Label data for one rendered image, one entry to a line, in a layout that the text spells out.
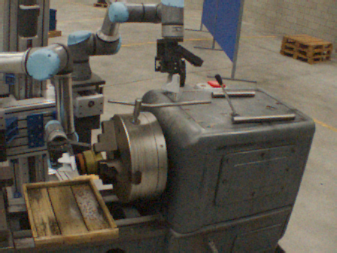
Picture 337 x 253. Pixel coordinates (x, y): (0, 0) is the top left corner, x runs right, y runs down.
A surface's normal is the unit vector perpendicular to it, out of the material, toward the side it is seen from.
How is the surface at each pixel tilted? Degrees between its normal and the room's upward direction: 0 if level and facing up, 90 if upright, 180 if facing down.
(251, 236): 90
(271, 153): 90
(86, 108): 90
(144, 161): 66
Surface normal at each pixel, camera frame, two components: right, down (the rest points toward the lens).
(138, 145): 0.36, -0.30
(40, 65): -0.04, 0.39
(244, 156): 0.40, 0.41
